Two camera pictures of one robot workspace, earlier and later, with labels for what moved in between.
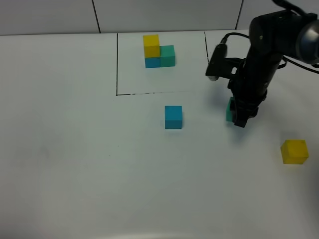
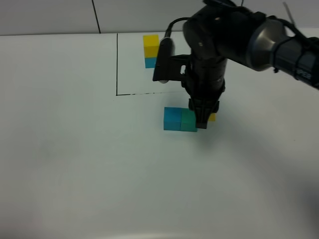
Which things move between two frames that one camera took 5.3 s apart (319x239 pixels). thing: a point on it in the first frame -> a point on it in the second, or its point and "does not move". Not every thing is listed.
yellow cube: x=294 y=151 -> x=212 y=117
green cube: x=229 y=117 -> x=188 y=120
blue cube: x=173 y=117 does not move
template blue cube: x=152 y=62 does not move
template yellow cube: x=151 y=45 does not move
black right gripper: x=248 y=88 -> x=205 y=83
